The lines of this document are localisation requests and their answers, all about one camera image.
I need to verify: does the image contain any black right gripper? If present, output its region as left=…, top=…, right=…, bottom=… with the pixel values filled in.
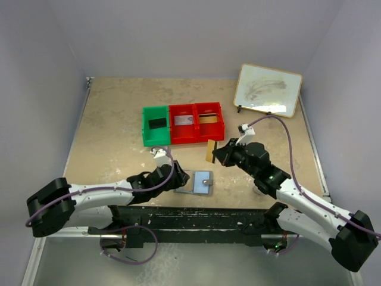
left=213, top=138, right=258, bottom=178

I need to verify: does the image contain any gold credit card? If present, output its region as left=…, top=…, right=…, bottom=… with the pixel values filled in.
left=205, top=139, right=218, bottom=164
left=198, top=113, right=217, bottom=118

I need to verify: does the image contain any red bin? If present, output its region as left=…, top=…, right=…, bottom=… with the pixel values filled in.
left=168, top=104, right=198, bottom=145
left=195, top=102, right=225, bottom=142

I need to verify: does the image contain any grey leather card holder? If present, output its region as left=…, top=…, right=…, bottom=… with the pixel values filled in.
left=174, top=170, right=214, bottom=196

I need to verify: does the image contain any green bin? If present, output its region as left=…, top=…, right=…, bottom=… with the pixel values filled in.
left=142, top=105, right=171, bottom=147

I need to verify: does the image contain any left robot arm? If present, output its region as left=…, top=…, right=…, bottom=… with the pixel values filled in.
left=26, top=161, right=190, bottom=238

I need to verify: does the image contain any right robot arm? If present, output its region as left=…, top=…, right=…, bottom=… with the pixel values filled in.
left=212, top=138, right=379, bottom=272

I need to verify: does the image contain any blue credit card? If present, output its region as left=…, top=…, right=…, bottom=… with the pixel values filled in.
left=193, top=171, right=213, bottom=195

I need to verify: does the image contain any gold card in bin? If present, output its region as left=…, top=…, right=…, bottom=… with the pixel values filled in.
left=199, top=117, right=218, bottom=125

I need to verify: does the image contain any silver card in bin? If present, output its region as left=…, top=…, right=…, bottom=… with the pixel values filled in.
left=174, top=114, right=193, bottom=126

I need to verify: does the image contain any black card in bin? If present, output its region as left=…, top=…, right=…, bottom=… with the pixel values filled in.
left=148, top=117, right=167, bottom=130

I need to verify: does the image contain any small clear cup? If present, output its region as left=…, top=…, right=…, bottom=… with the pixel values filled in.
left=252, top=186, right=264, bottom=195

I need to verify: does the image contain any black whiteboard stand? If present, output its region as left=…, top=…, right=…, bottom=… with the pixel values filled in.
left=237, top=105, right=273, bottom=116

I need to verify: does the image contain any yellow framed whiteboard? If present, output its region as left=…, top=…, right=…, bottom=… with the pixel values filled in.
left=233, top=63, right=303, bottom=118

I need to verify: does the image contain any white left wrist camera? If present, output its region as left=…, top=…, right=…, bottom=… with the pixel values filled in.
left=150, top=147, right=171, bottom=167

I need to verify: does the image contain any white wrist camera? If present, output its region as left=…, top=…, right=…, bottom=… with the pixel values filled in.
left=150, top=147, right=171, bottom=167
left=235, top=124, right=255, bottom=146

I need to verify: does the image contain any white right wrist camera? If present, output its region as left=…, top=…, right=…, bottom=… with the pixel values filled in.
left=235, top=124, right=255, bottom=146

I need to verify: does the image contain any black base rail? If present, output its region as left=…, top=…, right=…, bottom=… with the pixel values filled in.
left=88, top=206, right=284, bottom=248

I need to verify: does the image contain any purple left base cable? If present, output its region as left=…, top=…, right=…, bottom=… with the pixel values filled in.
left=99, top=223, right=160, bottom=265

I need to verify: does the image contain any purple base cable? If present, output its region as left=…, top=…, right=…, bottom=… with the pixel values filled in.
left=99, top=223, right=160, bottom=265
left=266, top=234, right=300, bottom=257

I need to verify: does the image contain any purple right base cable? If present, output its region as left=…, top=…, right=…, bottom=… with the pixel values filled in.
left=266, top=234, right=300, bottom=257

